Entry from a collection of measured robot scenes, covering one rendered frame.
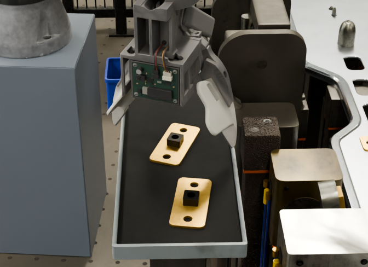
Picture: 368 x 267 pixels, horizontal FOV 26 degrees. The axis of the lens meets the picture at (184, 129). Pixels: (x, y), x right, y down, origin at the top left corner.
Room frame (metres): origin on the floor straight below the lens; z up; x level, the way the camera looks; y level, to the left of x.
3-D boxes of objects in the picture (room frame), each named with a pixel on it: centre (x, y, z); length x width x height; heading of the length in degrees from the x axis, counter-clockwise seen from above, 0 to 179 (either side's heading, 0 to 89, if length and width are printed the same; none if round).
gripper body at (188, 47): (0.77, 0.02, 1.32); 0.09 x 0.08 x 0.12; 161
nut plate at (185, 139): (0.80, 0.01, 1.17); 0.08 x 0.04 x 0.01; 161
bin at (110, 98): (1.65, 0.14, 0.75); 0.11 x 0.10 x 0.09; 1
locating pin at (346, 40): (1.37, -0.31, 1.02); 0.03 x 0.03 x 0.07
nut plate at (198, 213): (0.68, -0.01, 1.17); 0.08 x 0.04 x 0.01; 173
